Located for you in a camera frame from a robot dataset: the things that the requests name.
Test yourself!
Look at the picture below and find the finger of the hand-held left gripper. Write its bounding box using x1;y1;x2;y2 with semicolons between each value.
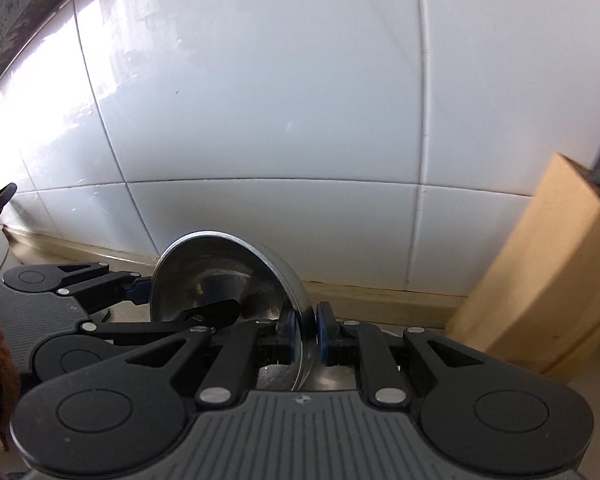
55;261;153;311
79;299;241;347

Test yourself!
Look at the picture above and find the black range hood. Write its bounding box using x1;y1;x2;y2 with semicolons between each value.
0;0;77;107

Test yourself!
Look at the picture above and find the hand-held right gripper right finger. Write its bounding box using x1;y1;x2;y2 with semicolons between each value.
316;302;487;407

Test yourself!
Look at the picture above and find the stainless steel bowl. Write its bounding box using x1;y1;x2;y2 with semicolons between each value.
150;231;314;392

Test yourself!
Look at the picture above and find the person's left forearm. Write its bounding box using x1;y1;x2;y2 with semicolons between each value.
0;249;22;455

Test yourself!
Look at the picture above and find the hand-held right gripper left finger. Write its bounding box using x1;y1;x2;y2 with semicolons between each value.
122;310;299;407

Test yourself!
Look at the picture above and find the wooden knife block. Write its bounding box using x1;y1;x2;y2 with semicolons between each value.
445;153;600;382

